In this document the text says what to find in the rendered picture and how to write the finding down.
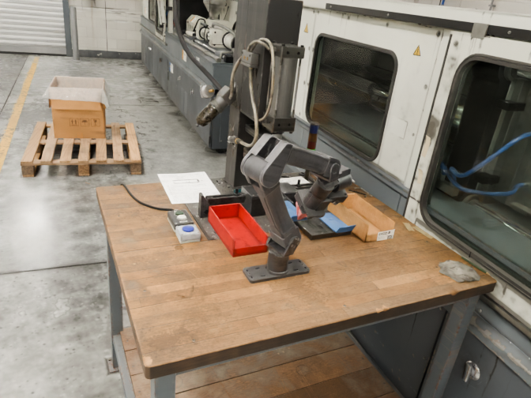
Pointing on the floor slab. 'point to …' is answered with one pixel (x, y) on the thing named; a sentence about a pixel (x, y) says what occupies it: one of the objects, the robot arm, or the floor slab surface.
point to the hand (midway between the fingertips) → (299, 217)
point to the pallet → (32, 156)
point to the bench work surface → (267, 307)
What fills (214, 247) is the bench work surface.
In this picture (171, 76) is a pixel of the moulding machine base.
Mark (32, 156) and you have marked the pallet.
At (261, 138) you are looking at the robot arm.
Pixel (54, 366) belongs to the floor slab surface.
